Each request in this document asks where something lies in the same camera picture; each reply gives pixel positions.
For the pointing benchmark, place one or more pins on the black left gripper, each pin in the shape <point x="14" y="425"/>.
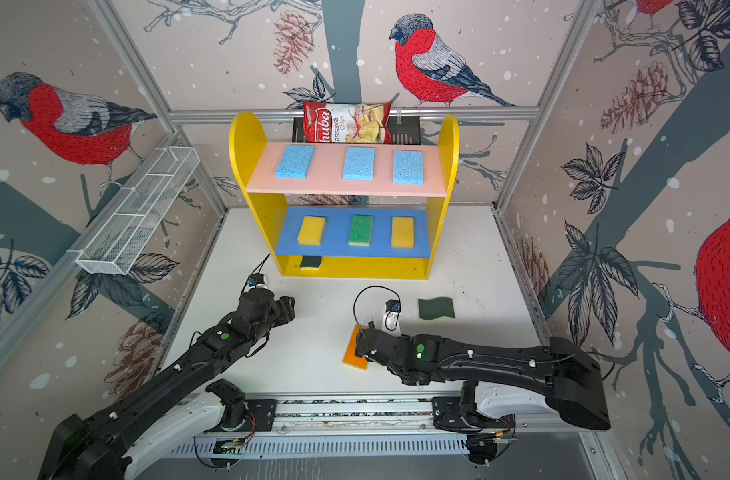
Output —
<point x="285" y="308"/>

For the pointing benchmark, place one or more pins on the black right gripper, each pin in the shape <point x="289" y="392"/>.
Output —
<point x="360" y="337"/>

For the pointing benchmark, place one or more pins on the orange sponge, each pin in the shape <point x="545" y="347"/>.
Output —
<point x="350" y="358"/>

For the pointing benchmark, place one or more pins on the dark green wavy sponge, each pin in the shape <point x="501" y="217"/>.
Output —
<point x="310" y="262"/>
<point x="437" y="308"/>

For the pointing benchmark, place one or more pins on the yellow sponge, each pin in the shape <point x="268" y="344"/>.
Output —
<point x="403" y="234"/>
<point x="312" y="231"/>

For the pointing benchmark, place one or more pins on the light blue sponge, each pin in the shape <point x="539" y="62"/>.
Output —
<point x="359" y="164"/>
<point x="408" y="168"/>
<point x="295" y="162"/>

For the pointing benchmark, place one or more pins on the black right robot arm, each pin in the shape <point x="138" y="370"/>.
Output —
<point x="569" y="380"/>

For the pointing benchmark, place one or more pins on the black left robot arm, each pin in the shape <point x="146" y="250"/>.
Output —
<point x="183" y="400"/>

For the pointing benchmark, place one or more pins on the yellow shelf unit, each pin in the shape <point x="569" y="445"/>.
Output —
<point x="247" y="141"/>

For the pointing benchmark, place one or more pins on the pink upper shelf board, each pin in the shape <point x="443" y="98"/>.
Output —
<point x="325" y="175"/>

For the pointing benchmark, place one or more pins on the red cassava chips bag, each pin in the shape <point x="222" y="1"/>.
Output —
<point x="346" y="123"/>

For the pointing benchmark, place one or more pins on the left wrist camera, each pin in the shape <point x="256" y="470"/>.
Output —
<point x="256" y="280"/>

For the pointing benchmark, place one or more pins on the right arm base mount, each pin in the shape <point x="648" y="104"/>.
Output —
<point x="467" y="414"/>

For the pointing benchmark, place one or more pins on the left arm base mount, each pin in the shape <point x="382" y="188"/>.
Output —
<point x="230" y="410"/>

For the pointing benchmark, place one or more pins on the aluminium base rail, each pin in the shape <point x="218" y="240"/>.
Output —
<point x="305" y="427"/>

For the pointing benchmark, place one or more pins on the white mesh wall tray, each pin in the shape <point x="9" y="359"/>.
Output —
<point x="121" y="239"/>

